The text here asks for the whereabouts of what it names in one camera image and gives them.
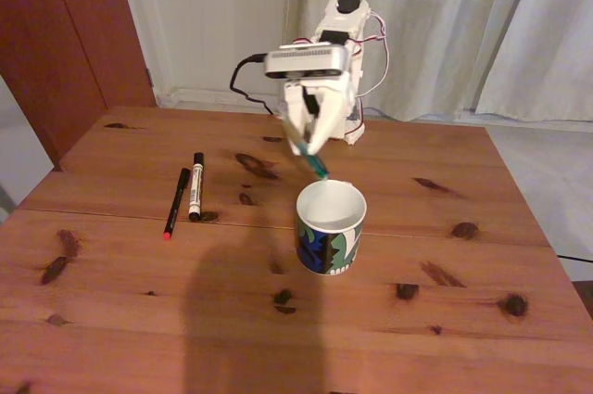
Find red white servo wires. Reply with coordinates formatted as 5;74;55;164
349;10;389;99

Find white mug with green-blue pattern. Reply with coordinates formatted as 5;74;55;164
296;179;368;277

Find silver camera box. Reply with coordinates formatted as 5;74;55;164
263;41;351;82

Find black camera cable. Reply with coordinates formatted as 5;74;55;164
230;54;279;117

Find brown wooden cabinet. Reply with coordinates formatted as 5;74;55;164
0;0;158;172

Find white whiteboard marker black cap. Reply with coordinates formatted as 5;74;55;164
187;151;207;222

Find black pen with red end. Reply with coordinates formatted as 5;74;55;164
162;167;192;241

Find green mechanical pencil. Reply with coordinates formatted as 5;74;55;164
296;142;332;180

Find white curtain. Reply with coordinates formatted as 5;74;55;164
474;0;593;125
277;0;543;123

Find black floor cable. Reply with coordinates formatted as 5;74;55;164
554;252;593;265

